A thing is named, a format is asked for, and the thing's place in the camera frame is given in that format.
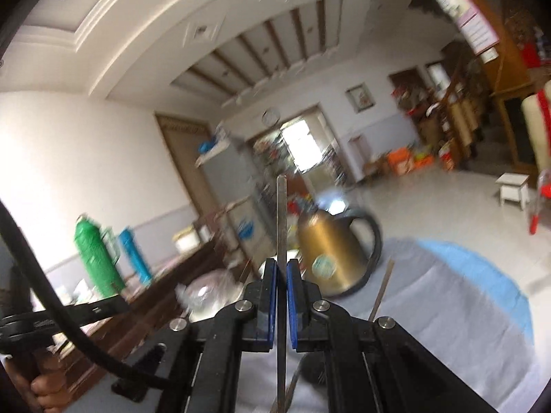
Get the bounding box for person's left hand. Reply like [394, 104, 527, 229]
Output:
[32, 372, 70, 413]

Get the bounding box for green thermos flask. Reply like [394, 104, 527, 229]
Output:
[73, 214, 127, 298]

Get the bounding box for white pot with plastic cover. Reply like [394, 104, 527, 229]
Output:
[176, 269, 246, 323]

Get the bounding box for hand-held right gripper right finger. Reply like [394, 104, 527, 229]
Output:
[286, 259, 500, 413]

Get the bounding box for grey tablecloth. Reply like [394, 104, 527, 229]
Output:
[224, 236, 539, 413]

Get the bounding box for orange cardboard boxes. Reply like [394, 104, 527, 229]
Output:
[387, 147, 415, 176]

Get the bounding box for small white stool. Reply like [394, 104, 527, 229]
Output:
[495, 173, 531, 211]

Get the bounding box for dark wooden sideboard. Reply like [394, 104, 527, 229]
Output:
[43, 228, 242, 399]

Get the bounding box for blue tablecloth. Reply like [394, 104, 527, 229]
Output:
[413, 239, 534, 349]

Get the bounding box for white storage box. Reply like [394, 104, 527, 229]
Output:
[173, 226, 203, 252]

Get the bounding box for bunch of steel chopsticks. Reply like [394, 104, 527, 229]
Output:
[270, 257, 395, 413]

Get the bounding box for gold electric kettle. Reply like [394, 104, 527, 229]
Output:
[297, 204, 384, 297]

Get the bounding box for wooden pillar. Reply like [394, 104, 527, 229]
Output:
[402, 0, 537, 95]

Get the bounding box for beige armchair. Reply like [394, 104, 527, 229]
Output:
[521, 82, 551, 186]

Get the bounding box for wooden staircase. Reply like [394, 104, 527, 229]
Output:
[405, 30, 539, 173]

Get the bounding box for framed wall picture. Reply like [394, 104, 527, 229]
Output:
[346, 84, 376, 113]

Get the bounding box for black cable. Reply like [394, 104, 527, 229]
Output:
[0, 200, 181, 401]

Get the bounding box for red plastic child chair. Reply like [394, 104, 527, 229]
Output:
[529, 171, 551, 236]

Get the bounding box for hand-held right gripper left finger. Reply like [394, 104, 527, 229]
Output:
[155, 258, 278, 413]

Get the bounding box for wooden dining chair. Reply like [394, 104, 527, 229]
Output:
[349, 134, 372, 181]

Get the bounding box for white chest freezer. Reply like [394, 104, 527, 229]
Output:
[224, 198, 276, 267]

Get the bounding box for single steel chopstick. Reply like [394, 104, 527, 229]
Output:
[276, 174, 288, 413]

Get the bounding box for wall calendar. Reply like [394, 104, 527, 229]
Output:
[430, 0, 501, 54]

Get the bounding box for grey refrigerator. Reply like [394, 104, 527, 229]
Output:
[196, 129, 280, 267]

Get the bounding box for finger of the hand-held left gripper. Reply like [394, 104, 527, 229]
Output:
[56, 295, 130, 325]

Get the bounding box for blue thermos bottle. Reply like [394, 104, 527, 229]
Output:
[118, 227, 153, 285]

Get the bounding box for brown wooden door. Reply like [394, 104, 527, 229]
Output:
[155, 113, 218, 233]

